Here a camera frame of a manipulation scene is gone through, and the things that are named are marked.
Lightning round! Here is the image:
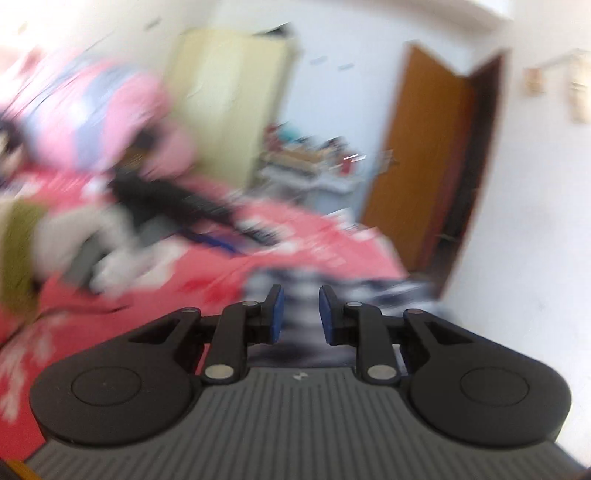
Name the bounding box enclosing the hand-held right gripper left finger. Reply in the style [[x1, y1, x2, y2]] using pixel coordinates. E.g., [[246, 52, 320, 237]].
[[127, 284, 284, 386]]

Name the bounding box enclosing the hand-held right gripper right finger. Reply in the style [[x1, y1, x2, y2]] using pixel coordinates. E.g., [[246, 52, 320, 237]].
[[320, 284, 476, 386]]

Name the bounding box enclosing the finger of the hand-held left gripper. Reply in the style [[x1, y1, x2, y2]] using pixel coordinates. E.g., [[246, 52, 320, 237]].
[[185, 215, 283, 252]]

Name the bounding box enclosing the navy white plaid shirt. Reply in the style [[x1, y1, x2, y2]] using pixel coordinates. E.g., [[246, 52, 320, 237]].
[[242, 270, 439, 370]]

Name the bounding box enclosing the person's left hand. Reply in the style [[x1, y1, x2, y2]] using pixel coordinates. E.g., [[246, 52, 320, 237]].
[[34, 203, 176, 296]]

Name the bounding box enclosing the red floral bedsheet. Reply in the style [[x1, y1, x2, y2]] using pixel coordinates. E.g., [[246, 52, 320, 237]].
[[0, 166, 407, 462]]

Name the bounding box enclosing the white desk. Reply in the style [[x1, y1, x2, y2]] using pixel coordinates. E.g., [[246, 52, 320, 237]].
[[256, 150, 365, 217]]

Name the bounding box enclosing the cardboard box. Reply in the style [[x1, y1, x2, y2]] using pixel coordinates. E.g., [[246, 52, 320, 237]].
[[277, 150, 324, 166]]

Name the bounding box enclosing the pink floral quilt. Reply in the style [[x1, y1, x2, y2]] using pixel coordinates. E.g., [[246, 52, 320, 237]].
[[0, 60, 199, 181]]

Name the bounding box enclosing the cream wardrobe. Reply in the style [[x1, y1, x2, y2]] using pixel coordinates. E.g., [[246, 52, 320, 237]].
[[164, 25, 301, 192]]

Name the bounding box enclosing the brown wooden door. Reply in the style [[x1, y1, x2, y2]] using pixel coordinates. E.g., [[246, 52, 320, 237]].
[[362, 44, 478, 278]]

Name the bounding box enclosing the wall hook rack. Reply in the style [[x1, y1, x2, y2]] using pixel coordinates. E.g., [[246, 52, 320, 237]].
[[524, 51, 591, 77]]

